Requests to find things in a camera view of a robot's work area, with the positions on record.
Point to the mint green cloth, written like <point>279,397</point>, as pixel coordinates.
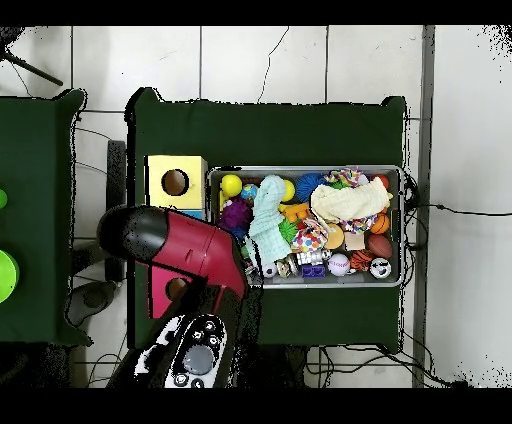
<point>268,224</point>

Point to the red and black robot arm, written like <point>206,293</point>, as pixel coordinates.
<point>192,248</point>

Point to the wooden box with three holes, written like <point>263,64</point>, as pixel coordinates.
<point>188,168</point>

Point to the shallow metal mesh bin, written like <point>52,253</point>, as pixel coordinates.
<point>360,282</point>

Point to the purple spiky ball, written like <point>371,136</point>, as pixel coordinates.
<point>236,214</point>

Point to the globe print ball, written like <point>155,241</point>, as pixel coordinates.
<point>248,192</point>

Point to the yellow smooth ball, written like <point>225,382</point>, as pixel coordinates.
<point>230,185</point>

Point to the orange plastic block toy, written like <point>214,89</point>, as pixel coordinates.
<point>296,212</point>

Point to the black and white soccer ball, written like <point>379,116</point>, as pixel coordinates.
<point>270,271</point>

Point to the tan foam ball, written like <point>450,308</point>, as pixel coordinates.
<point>335,236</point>

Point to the cream yellow cloth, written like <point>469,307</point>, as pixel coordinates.
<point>352,202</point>

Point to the small orange basketball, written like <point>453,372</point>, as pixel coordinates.
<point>380,224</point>

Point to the silver topped drink can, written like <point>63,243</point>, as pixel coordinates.
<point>380,268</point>

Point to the dark green side table cloth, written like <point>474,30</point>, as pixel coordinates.
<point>32,200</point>

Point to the small bright green object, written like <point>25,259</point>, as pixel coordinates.
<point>2,198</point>

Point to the large bright green cup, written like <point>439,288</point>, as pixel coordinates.
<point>7,276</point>

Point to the black tripod leg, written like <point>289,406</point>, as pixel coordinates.
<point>36,72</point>

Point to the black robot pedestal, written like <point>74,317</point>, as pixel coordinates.
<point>280,366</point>

